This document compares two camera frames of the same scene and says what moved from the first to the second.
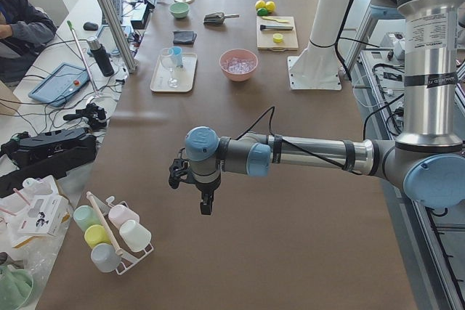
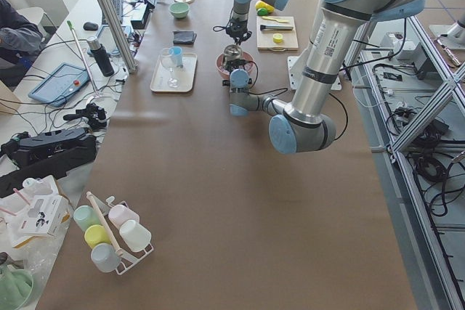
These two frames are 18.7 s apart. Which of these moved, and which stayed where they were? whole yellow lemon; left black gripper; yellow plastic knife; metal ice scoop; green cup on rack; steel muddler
Moved: left black gripper; metal ice scoop
Stayed: yellow plastic knife; green cup on rack; whole yellow lemon; steel muddler
